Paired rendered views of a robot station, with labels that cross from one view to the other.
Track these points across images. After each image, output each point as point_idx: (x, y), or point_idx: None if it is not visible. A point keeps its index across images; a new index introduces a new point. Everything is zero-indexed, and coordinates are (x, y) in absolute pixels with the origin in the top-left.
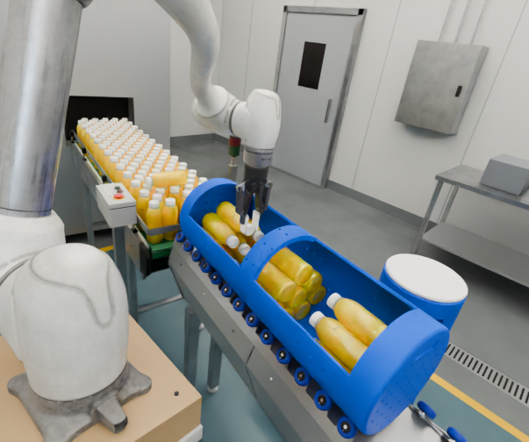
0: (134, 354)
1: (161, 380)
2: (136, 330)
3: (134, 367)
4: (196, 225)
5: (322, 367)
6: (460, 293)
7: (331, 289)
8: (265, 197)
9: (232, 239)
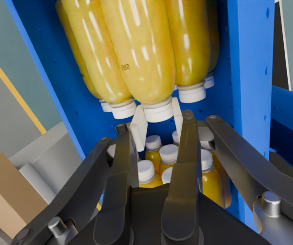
0: (16, 233)
1: None
2: (11, 213)
3: None
4: (34, 60)
5: None
6: None
7: (238, 202)
8: (226, 167)
9: (119, 118)
